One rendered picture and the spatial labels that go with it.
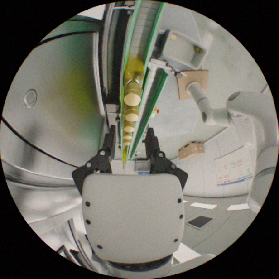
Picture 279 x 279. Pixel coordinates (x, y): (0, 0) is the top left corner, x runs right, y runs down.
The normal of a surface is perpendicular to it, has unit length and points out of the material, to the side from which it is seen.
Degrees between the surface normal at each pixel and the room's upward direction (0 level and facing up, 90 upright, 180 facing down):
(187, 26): 0
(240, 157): 90
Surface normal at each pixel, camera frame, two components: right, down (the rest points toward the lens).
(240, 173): -0.98, -0.04
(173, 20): 0.03, 0.91
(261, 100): -0.74, -0.66
